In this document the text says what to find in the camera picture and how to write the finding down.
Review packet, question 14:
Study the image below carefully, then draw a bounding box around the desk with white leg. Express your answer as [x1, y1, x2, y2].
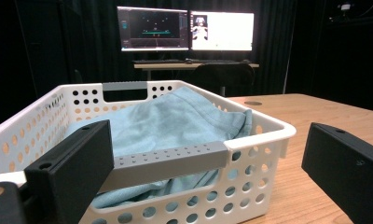
[132, 62, 260, 82]

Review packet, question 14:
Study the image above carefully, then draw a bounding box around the dark screen monitor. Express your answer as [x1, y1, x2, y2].
[117, 6, 190, 52]

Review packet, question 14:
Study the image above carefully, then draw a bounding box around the dark curtain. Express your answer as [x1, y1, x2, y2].
[15, 0, 297, 94]

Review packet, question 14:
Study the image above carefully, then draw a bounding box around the light blue cloth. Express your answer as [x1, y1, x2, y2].
[64, 86, 254, 210]

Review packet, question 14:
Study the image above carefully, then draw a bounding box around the black keyboard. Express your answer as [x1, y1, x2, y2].
[192, 58, 252, 64]
[132, 58, 186, 65]

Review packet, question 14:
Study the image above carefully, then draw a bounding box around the white perforated plastic basket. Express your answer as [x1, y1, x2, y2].
[0, 79, 297, 224]

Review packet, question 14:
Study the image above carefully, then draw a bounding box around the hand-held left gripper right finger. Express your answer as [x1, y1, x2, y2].
[300, 121, 373, 224]

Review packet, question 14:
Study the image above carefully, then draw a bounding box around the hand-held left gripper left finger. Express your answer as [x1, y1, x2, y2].
[23, 119, 116, 224]

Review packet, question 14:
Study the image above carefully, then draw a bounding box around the bright white screen monitor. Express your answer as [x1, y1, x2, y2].
[189, 10, 256, 52]

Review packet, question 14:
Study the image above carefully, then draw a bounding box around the black chair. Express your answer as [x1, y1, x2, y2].
[187, 62, 256, 98]

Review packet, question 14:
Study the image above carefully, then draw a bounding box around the small camera on stand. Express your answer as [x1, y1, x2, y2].
[337, 2, 354, 12]

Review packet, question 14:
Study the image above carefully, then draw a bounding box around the thin metal pole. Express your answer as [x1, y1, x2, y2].
[282, 29, 297, 95]

